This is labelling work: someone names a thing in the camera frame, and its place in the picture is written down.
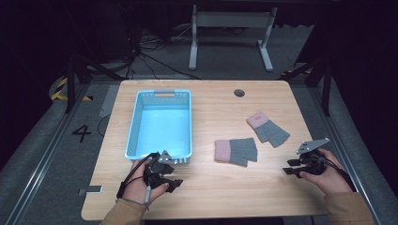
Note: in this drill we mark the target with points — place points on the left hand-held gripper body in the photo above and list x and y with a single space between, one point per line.
156 168

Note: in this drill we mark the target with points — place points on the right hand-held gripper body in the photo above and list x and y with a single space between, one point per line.
314 164

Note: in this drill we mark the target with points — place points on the light blue plastic basket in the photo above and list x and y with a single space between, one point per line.
162 131

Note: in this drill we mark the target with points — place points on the person's right hand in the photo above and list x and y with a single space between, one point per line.
333 181

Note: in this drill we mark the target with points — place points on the person's left hand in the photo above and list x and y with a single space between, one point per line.
136 187

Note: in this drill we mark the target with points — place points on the black metal stand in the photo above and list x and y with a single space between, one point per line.
326 87
71 81

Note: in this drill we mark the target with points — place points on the grey floor tape strip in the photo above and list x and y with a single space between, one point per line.
109 101

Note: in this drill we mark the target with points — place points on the yellow and black floor tape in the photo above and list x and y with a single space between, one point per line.
59 90

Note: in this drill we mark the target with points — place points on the grey metal floor rail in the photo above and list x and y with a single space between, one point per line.
347 150
40 162

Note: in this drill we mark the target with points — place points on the white metal desk frame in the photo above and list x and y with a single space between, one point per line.
231 19

